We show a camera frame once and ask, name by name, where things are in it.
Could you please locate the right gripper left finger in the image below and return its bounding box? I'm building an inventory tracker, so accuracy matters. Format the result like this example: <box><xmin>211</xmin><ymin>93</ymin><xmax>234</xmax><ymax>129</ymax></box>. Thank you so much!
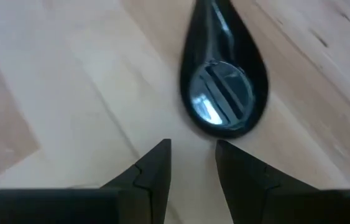
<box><xmin>0</xmin><ymin>138</ymin><xmax>172</xmax><ymax>224</ymax></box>

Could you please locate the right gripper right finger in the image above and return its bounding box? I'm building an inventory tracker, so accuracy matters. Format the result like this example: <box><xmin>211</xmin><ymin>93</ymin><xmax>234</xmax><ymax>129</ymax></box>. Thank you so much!
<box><xmin>214</xmin><ymin>139</ymin><xmax>350</xmax><ymax>224</ymax></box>

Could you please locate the black teardrop mini plate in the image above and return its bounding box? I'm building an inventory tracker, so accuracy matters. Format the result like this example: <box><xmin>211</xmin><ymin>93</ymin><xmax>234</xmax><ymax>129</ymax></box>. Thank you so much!
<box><xmin>179</xmin><ymin>0</ymin><xmax>269</xmax><ymax>139</ymax></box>

